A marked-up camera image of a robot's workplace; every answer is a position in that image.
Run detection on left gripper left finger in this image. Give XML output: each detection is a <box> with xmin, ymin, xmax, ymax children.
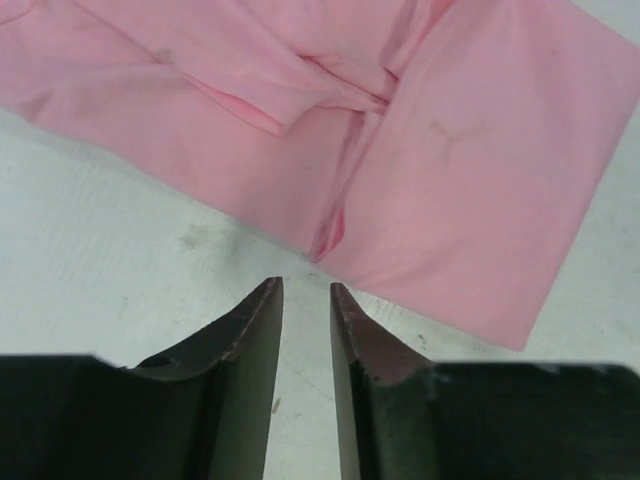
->
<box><xmin>1</xmin><ymin>278</ymin><xmax>284</xmax><ymax>479</ymax></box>

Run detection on pink t shirt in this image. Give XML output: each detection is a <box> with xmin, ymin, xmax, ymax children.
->
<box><xmin>1</xmin><ymin>1</ymin><xmax>639</xmax><ymax>350</ymax></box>

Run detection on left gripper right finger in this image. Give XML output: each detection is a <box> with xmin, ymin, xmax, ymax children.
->
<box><xmin>330</xmin><ymin>283</ymin><xmax>639</xmax><ymax>479</ymax></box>

